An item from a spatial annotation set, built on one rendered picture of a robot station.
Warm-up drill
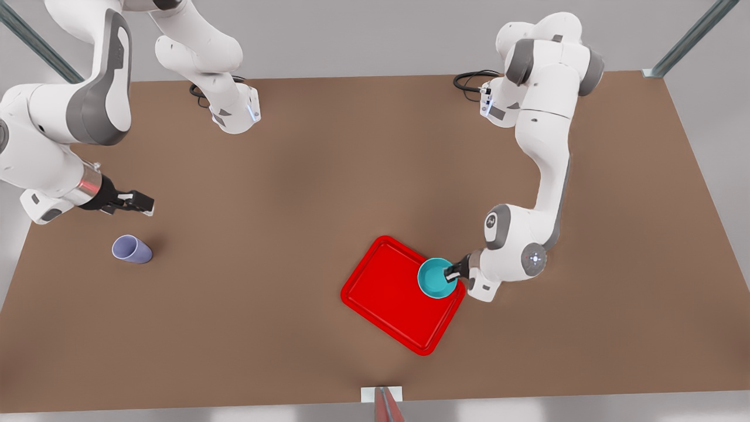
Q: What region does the teal bowl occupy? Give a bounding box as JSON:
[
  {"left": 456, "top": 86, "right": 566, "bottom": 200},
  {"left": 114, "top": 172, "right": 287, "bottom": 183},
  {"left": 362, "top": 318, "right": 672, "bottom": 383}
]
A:
[{"left": 417, "top": 257, "right": 459, "bottom": 300}]

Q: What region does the lavender cup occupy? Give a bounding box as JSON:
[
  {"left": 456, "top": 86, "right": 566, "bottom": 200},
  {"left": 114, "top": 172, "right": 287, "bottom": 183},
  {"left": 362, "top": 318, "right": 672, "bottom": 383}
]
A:
[{"left": 111, "top": 234, "right": 154, "bottom": 265}]

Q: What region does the red tray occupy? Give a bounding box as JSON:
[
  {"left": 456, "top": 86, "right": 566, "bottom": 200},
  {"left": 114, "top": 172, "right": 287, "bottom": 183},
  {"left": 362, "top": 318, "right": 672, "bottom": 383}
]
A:
[{"left": 340, "top": 235, "right": 468, "bottom": 356}]

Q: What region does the black cable loop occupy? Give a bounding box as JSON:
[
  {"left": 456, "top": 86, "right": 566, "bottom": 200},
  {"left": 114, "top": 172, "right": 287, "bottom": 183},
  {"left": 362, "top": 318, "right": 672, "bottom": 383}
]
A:
[
  {"left": 453, "top": 70, "right": 502, "bottom": 96},
  {"left": 189, "top": 75, "right": 248, "bottom": 110}
]

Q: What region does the silver frame post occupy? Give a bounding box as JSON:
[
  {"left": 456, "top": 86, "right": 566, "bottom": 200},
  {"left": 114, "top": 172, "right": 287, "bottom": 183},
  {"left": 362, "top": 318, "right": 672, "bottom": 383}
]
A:
[
  {"left": 642, "top": 0, "right": 741, "bottom": 79},
  {"left": 0, "top": 2, "right": 85, "bottom": 84},
  {"left": 360, "top": 385, "right": 404, "bottom": 422}
]

